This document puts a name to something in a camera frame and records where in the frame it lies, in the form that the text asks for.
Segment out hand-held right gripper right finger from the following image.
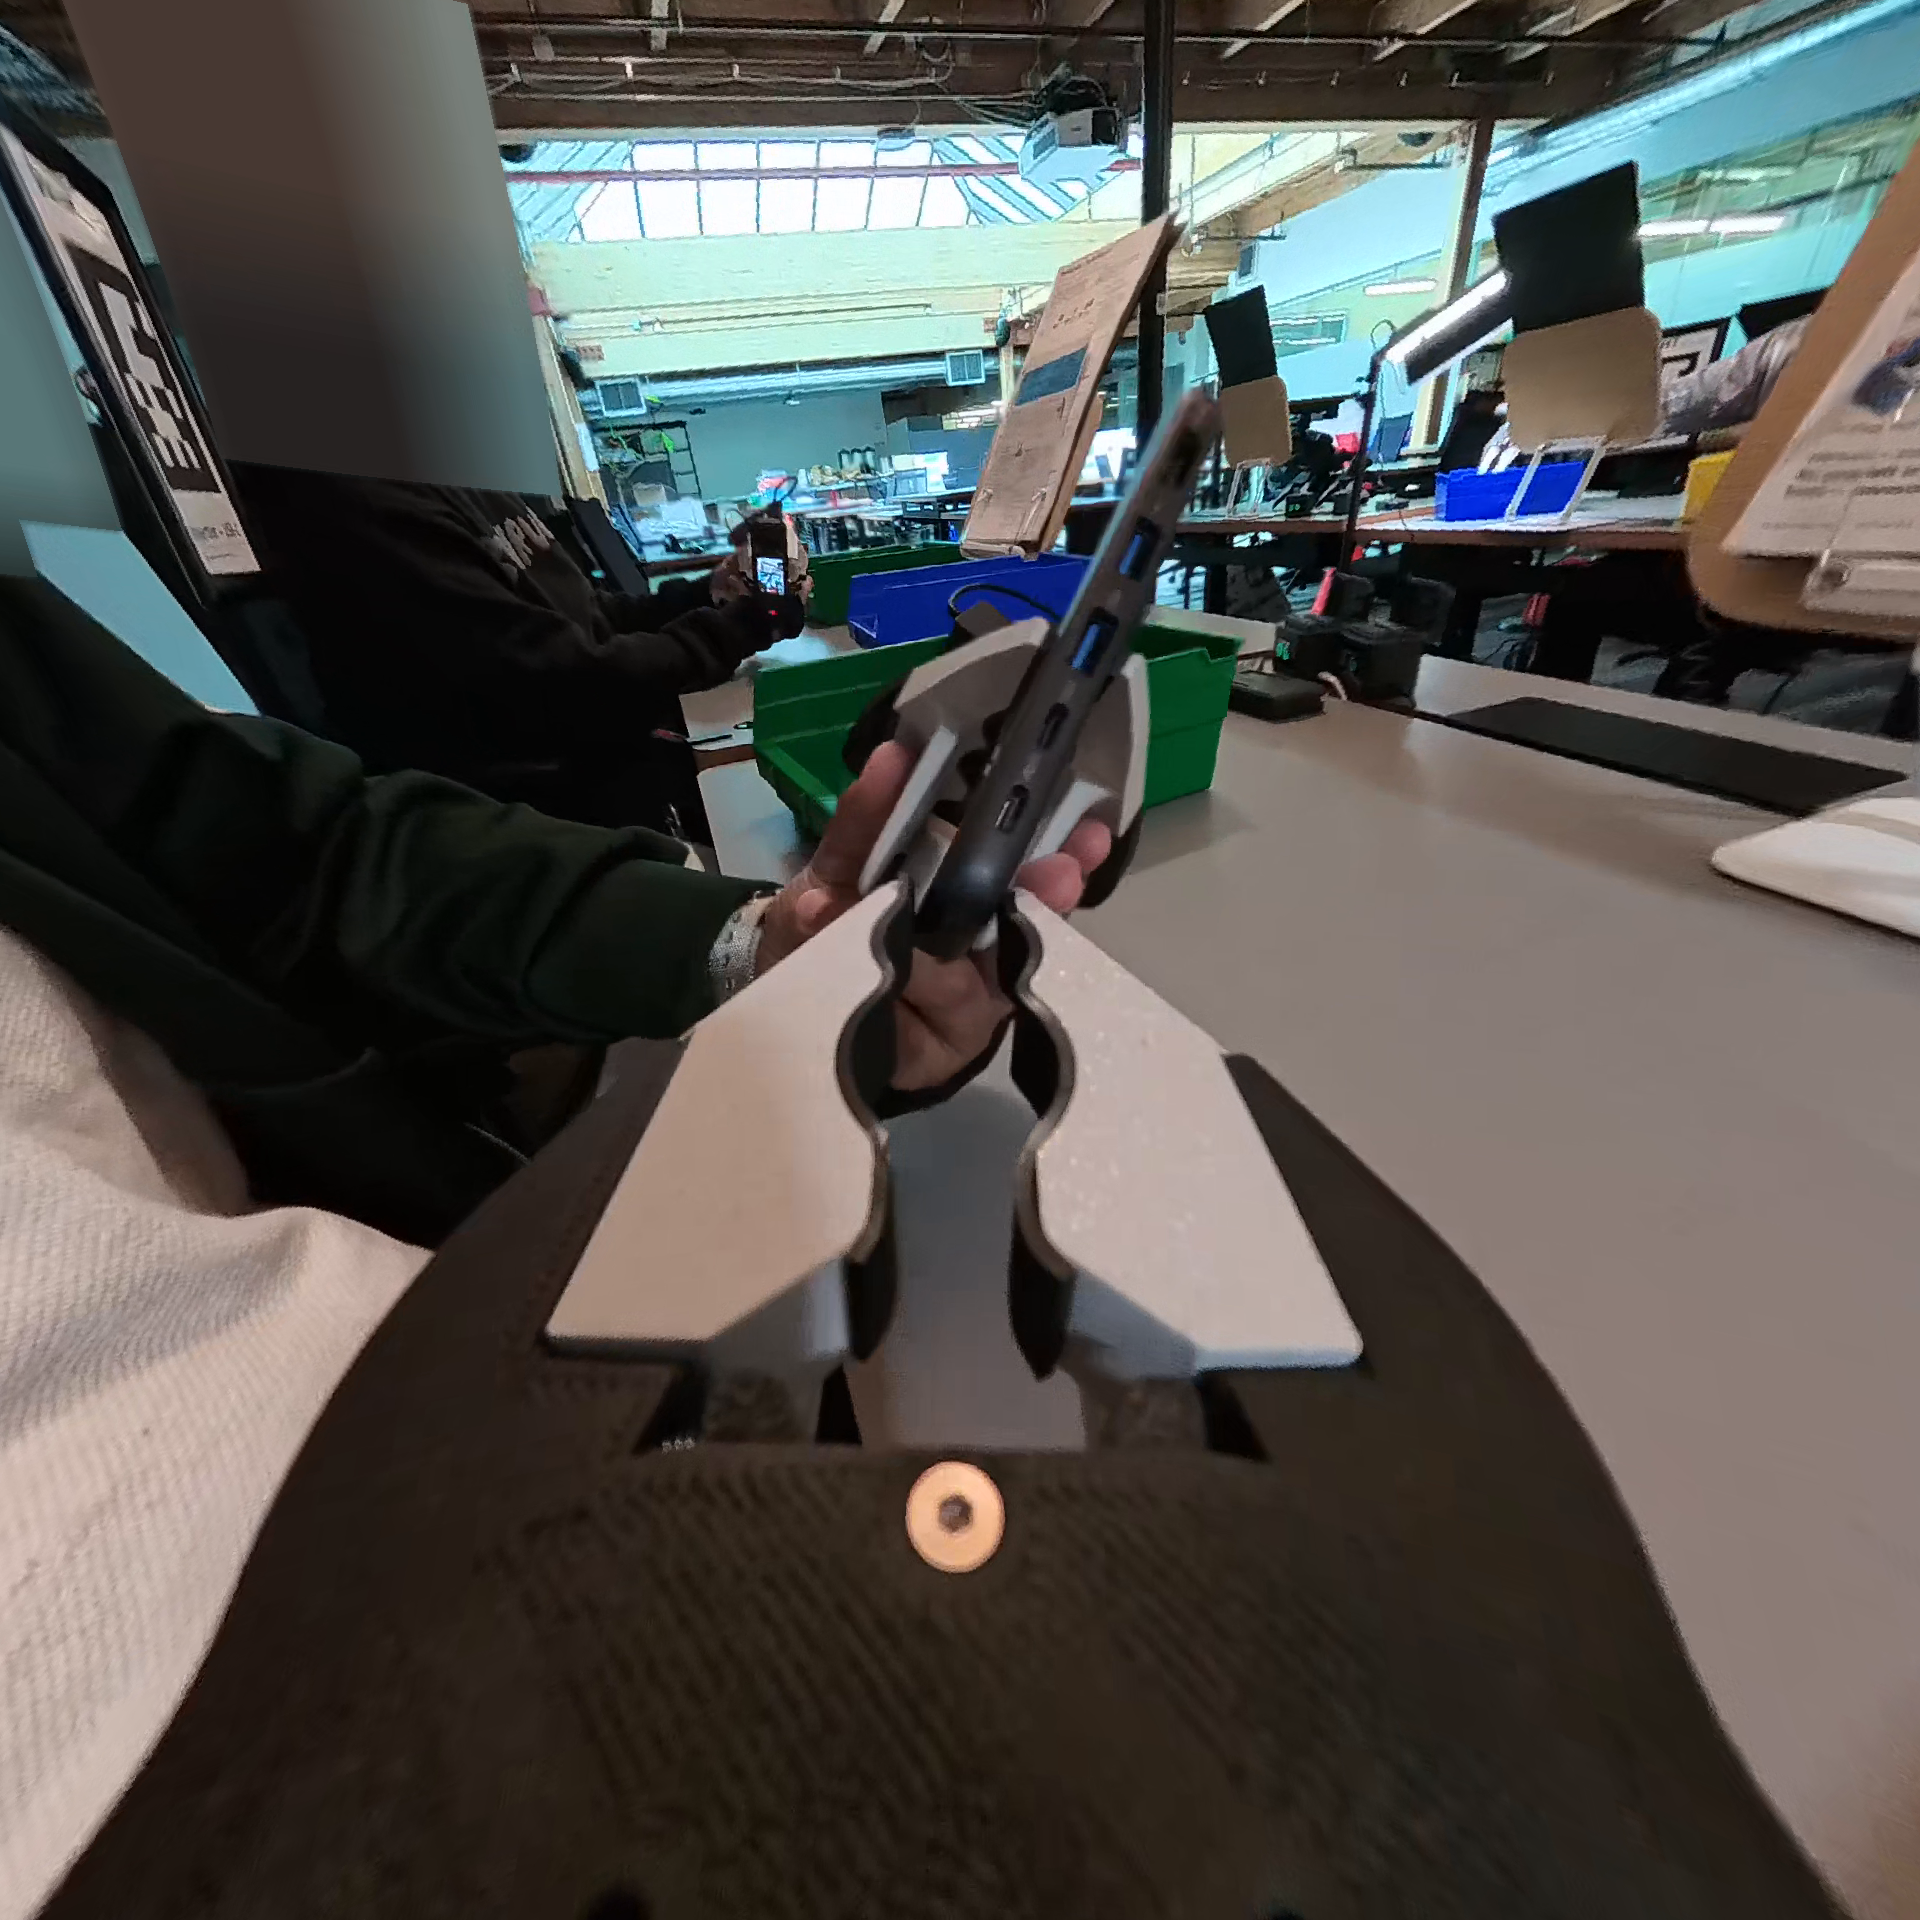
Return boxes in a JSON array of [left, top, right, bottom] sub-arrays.
[[1007, 892, 1368, 1390]]

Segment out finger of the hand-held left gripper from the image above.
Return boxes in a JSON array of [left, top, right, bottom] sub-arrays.
[[853, 619, 1057, 904], [1049, 652, 1155, 864]]

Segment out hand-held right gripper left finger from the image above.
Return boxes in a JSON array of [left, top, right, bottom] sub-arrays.
[[544, 882, 917, 1442]]

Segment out green plastic bin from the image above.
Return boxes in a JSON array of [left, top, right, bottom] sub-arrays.
[[750, 619, 1243, 841], [806, 540, 963, 630]]

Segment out black USB hub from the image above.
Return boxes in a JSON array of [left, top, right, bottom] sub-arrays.
[[913, 386, 1226, 963]]

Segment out person's left forearm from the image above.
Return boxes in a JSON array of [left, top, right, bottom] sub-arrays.
[[0, 574, 776, 1088]]

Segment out black desk mat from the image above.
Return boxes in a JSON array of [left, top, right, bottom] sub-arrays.
[[1443, 695, 1912, 818]]

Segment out person's left hand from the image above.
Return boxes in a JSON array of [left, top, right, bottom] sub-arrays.
[[779, 738, 1120, 1096]]

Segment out blue plastic bin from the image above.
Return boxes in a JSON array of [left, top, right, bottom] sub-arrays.
[[849, 551, 1096, 649]]

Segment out silver mesh wristwatch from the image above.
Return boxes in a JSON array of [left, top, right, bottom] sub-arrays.
[[705, 890, 782, 1010]]

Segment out black battery chargers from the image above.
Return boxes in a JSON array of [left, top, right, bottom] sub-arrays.
[[1275, 608, 1419, 706]]

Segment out cardboard board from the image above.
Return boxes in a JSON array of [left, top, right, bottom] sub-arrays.
[[960, 216, 1191, 560], [1688, 224, 1920, 647]]

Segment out person's dark jacket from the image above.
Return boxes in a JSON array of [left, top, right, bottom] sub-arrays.
[[194, 1036, 634, 1250]]

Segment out black and beige board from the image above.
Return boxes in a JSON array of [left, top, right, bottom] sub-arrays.
[[1206, 287, 1296, 471], [1494, 163, 1665, 454]]

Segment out wooden table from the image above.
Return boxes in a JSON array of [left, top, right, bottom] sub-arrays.
[[1178, 503, 1694, 554]]

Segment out small blue bin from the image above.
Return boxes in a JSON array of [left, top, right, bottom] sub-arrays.
[[1431, 457, 1595, 529]]

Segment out white light bar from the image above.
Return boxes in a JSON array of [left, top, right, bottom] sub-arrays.
[[1376, 268, 1514, 384]]

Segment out ceiling projector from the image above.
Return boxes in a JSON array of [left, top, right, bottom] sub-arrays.
[[1021, 106, 1129, 179]]

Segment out black pole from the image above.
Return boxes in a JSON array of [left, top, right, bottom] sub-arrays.
[[1137, 0, 1183, 444]]

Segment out person's white garment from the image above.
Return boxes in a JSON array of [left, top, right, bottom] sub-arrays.
[[0, 921, 437, 1913]]

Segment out framed marker code sign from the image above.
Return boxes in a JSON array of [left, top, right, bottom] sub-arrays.
[[0, 120, 265, 578]]

